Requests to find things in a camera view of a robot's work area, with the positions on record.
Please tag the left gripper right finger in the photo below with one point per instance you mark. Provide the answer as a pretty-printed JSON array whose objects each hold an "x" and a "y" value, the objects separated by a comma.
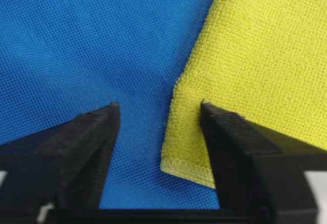
[{"x": 261, "y": 175}]

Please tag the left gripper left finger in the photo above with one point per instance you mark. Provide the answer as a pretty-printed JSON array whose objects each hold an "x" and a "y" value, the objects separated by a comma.
[{"x": 63, "y": 167}]

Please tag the blue table cloth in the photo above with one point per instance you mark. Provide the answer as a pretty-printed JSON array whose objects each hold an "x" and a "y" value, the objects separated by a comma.
[{"x": 60, "y": 58}]

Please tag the yellow-green microfiber towel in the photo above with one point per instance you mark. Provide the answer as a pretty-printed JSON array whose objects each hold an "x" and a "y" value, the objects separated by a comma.
[{"x": 265, "y": 60}]

